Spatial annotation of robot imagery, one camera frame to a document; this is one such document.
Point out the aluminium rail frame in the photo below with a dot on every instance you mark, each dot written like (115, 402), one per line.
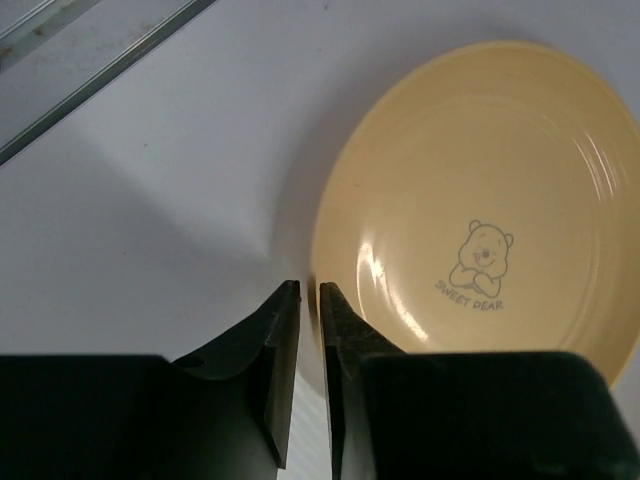
(55, 55)

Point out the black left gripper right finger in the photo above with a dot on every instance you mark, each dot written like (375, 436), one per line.
(498, 415)

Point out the yellow round plastic plate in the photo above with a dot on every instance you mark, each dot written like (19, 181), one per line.
(489, 201)

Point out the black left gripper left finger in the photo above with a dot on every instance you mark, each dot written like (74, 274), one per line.
(222, 411)

